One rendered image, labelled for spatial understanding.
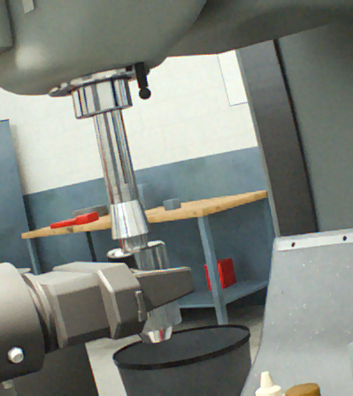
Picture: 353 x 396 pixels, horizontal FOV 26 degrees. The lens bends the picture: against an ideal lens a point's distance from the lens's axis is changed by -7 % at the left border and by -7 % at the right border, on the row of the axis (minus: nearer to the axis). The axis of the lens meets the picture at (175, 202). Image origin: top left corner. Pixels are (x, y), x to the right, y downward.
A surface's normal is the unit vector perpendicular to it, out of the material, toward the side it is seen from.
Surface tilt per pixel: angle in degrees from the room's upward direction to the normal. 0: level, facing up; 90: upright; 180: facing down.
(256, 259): 90
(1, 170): 90
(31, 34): 104
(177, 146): 90
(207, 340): 86
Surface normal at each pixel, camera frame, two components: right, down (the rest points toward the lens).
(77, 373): 0.80, -0.14
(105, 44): 0.48, 0.58
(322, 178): -0.69, 0.18
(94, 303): 0.51, -0.06
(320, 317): -0.72, -0.27
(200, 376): 0.22, 0.07
